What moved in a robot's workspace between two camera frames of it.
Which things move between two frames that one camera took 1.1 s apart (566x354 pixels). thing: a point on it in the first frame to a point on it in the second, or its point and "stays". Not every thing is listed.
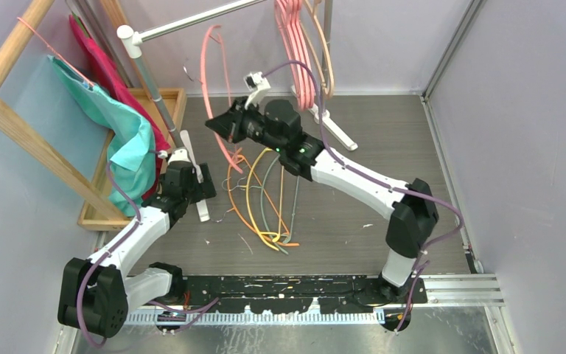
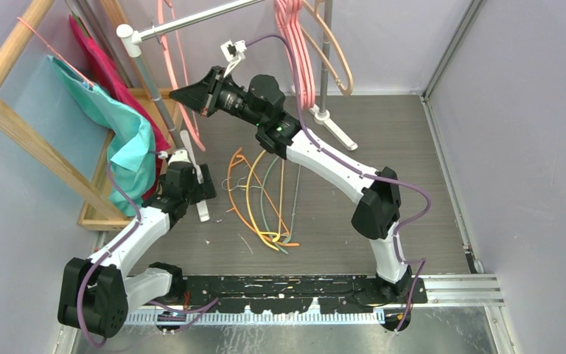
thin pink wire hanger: [213, 29] to [193, 129]
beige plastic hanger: [332, 80] to [316, 12]
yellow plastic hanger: [261, 233] stays
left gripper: [205, 191] stays
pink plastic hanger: [297, 46] stays
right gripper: [229, 125] to [203, 96]
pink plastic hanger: [287, 12] stays
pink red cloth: [105, 76] stays
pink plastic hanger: [296, 50] stays
